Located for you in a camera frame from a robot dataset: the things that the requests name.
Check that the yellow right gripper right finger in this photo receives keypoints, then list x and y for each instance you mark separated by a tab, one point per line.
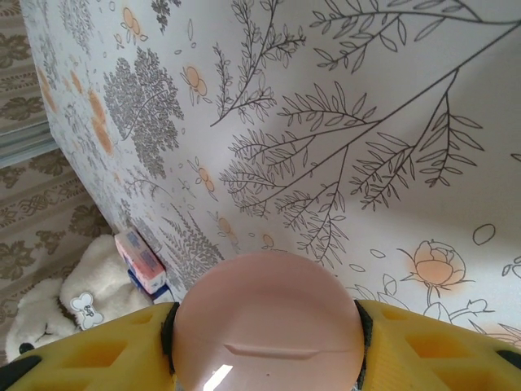
439	358

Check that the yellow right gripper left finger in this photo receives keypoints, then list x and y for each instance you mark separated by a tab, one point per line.
81	358

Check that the pink earbud charging case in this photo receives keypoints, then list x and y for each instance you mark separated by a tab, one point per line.
264	317

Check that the white teddy bear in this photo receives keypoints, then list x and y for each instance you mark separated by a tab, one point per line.
102	277

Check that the small blue box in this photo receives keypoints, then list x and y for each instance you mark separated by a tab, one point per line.
156	294

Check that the small pink box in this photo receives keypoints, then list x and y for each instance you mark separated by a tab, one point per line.
140	260

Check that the aluminium frame post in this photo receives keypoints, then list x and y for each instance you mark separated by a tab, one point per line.
24	142

